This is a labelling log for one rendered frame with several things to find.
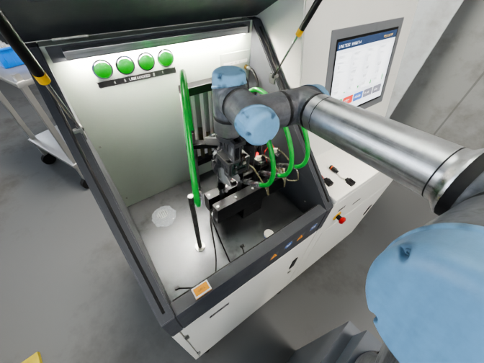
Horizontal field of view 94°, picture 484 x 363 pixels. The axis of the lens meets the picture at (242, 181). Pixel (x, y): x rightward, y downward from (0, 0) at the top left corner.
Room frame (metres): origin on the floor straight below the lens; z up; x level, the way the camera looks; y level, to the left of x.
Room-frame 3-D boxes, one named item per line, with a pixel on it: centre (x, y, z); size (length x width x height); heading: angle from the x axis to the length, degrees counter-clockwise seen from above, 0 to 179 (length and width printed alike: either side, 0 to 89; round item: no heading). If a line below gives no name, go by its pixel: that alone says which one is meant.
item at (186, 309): (0.34, -0.08, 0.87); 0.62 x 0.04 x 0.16; 129
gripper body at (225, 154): (0.48, 0.04, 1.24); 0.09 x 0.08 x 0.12; 39
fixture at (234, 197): (0.60, -0.02, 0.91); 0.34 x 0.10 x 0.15; 129
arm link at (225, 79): (0.49, 0.04, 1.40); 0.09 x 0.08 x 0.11; 30
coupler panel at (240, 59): (0.89, 0.05, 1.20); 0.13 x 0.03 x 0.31; 129
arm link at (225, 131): (0.49, 0.04, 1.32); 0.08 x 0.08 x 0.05
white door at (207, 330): (0.33, -0.09, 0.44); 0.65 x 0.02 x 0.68; 129
